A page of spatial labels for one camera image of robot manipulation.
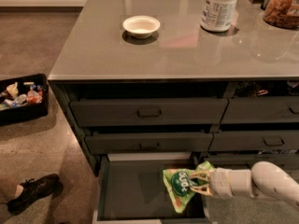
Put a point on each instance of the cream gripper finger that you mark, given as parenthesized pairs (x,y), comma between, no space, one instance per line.
(203,190)
(202,175)

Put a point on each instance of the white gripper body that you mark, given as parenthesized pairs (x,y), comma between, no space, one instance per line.
(220,183)

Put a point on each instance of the green rice chip bag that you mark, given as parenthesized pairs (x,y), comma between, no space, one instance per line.
(178,184)

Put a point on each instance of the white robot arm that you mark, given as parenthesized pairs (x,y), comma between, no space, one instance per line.
(264,182)

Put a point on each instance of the bottom right drawer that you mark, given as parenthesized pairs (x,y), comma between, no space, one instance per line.
(284,161)

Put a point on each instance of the middle right drawer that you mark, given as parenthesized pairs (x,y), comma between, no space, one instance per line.
(248,141)

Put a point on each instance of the open bottom left drawer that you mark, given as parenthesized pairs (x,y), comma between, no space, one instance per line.
(133,192)

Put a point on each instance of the top left drawer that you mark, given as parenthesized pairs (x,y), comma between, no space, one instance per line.
(135,112)

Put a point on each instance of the top right drawer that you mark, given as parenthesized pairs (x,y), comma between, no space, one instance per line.
(262,110)

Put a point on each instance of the middle left drawer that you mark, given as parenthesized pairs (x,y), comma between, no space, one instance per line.
(136,142)

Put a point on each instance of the dark grey cabinet island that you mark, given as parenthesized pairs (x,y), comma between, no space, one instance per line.
(100,60)

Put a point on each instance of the white bowl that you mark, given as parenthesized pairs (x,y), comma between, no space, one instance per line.
(141,26)

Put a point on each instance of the black shoe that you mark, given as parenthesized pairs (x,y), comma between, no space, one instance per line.
(33,190)

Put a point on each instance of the white wipes canister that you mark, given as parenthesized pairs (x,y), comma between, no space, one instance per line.
(217,15)

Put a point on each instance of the clear jar of snacks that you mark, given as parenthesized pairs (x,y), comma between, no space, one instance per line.
(282,13)

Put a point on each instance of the black bin of snacks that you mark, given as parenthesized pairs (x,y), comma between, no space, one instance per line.
(23,98)

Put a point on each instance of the brown trouser leg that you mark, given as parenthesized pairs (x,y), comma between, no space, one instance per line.
(8,187)

